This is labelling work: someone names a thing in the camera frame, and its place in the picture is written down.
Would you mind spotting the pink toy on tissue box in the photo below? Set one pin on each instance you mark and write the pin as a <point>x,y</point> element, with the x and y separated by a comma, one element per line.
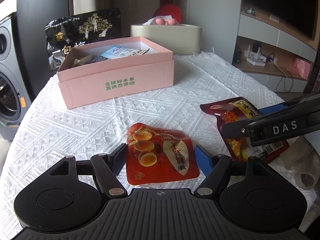
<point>161,21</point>

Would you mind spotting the cream tissue box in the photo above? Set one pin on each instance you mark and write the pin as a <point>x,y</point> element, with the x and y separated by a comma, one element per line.
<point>181,39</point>

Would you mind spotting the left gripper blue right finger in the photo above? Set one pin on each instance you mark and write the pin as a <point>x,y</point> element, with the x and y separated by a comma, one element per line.
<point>217,171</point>

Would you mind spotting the grey speaker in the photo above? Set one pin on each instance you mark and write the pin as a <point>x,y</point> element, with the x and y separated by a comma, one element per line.
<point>15,98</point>

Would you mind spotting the pink paper bag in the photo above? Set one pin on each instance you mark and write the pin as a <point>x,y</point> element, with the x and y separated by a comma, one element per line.
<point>302,68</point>

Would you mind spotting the red braised egg packet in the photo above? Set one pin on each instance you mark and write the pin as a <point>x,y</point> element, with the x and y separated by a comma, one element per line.
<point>157,155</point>

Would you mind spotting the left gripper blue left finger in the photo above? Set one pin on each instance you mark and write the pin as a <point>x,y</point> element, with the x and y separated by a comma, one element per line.
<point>106,168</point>

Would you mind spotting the bread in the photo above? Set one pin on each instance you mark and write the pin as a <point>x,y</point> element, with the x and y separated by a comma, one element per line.
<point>84,60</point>

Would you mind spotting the blue seaweed snack packet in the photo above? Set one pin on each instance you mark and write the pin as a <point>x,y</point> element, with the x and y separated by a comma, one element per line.
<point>117,52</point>

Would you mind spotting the large red snack bag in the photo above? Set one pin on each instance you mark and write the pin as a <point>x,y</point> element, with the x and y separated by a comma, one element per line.
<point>232,116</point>

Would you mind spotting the black plum snack bag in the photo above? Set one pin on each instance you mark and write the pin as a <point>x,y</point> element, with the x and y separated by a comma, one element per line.
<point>65,33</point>

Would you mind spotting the white router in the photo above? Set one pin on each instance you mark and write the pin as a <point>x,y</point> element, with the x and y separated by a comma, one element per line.
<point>254,58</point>

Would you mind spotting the white textured tablecloth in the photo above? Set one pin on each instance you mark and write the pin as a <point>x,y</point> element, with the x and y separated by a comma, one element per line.
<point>49,132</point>

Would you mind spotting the white tissue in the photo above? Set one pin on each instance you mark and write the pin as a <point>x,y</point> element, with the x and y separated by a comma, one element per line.
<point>151,21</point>

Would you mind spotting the red round paddle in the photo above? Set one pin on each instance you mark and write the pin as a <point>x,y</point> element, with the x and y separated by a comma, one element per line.
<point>169,10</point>

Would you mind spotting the pink cardboard box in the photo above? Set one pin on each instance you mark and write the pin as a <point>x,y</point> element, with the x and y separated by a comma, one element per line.
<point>116,76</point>

